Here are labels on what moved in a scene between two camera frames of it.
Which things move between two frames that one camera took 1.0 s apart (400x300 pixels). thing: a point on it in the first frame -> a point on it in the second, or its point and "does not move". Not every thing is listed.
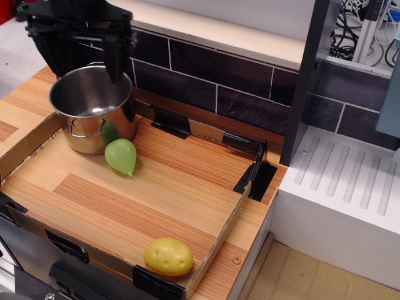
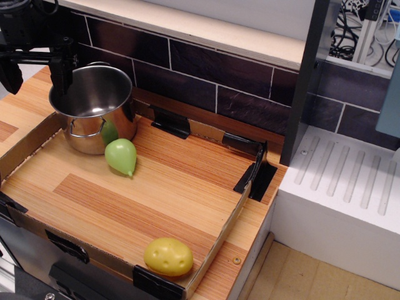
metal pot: (93, 109) does not move
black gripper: (94, 19) -> (61, 69)
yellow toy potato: (169, 256) does not move
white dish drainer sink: (339, 200) does not move
